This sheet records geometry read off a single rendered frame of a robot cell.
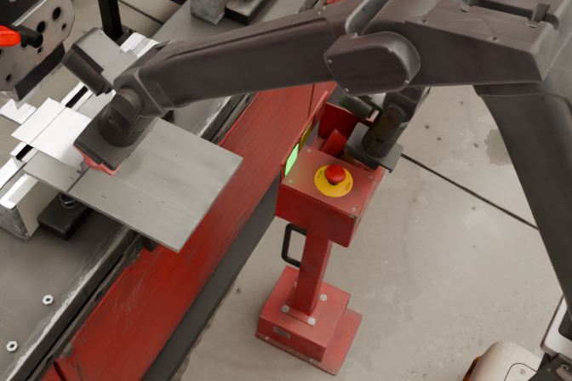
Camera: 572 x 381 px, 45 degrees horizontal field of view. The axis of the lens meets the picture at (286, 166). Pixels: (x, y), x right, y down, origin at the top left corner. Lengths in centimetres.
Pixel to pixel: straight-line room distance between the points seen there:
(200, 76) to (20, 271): 53
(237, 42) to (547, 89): 28
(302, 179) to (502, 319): 103
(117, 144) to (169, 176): 12
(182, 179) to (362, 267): 116
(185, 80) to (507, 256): 167
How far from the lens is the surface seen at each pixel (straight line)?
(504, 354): 178
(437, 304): 209
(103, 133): 92
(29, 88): 100
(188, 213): 97
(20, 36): 83
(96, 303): 116
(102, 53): 84
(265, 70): 61
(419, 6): 48
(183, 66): 69
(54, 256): 111
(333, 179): 125
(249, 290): 202
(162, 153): 103
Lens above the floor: 183
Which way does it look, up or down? 54 degrees down
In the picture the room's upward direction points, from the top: 8 degrees clockwise
